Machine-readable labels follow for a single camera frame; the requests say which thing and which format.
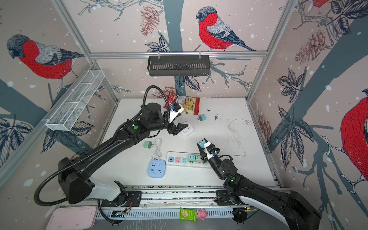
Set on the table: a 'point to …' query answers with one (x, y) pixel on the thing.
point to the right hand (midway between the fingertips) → (200, 143)
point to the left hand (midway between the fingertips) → (183, 119)
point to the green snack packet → (186, 214)
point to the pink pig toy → (201, 214)
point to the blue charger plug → (201, 143)
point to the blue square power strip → (156, 168)
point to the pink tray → (81, 217)
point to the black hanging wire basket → (178, 66)
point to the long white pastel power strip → (186, 159)
